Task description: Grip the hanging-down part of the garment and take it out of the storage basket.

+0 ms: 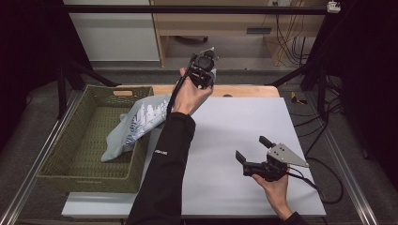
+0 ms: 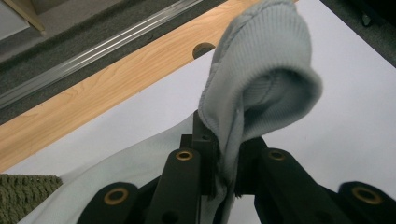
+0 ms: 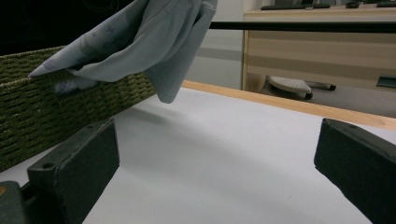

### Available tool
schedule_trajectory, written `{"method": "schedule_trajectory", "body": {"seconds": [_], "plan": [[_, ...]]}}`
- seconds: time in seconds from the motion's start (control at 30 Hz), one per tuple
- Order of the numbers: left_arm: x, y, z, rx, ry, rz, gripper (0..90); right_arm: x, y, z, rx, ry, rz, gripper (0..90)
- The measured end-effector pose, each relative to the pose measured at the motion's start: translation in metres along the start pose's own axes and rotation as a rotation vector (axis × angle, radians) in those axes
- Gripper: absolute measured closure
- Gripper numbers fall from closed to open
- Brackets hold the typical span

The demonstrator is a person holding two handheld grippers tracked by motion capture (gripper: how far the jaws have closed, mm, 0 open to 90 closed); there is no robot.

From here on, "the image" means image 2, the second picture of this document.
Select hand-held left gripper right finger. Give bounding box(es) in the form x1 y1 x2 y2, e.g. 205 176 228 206
233 135 269 198

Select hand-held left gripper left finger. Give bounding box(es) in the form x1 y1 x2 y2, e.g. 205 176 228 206
179 109 220 198

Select light blue knit garment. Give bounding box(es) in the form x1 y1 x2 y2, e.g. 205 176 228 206
18 0 324 224

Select white table sheet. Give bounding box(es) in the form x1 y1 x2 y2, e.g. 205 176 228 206
4 0 396 200

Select small dark floor object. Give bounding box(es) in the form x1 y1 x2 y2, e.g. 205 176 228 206
361 12 374 28

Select olive green knit cloth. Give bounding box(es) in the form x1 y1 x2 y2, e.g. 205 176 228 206
0 174 64 224

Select wooden furniture leg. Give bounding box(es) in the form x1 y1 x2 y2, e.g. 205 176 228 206
3 0 47 35

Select metal floor rail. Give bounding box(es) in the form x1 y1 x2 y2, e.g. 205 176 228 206
0 0 205 110

